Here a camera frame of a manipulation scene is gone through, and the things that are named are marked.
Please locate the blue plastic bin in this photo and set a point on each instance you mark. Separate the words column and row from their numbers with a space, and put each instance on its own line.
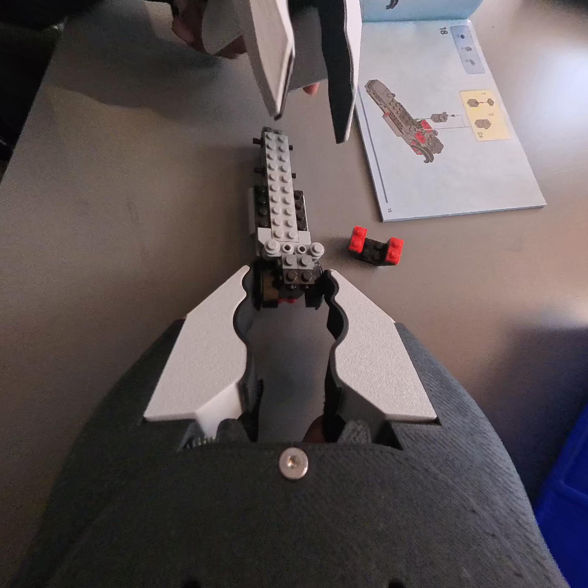
column 565, row 505

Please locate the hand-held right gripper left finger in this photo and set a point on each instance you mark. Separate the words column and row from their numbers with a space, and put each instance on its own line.
column 206, row 363

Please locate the person's left forearm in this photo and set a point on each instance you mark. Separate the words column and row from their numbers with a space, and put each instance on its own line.
column 92, row 4

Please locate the grey brick model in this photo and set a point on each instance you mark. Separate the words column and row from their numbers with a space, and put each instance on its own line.
column 280, row 193

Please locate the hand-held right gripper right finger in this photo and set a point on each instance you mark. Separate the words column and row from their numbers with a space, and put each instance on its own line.
column 381, row 367

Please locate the brick instruction booklet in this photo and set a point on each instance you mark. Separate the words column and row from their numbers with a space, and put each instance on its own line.
column 459, row 183

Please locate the person's left hand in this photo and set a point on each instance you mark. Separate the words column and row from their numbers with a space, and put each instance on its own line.
column 188, row 23

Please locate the black and red brick piece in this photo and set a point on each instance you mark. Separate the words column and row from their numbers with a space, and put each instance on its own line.
column 358, row 239
column 394, row 250

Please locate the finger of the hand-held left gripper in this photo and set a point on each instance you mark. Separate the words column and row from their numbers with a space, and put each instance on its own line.
column 353, row 46
column 268, row 46

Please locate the grey desk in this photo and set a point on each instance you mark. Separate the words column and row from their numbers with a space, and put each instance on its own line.
column 138, row 229

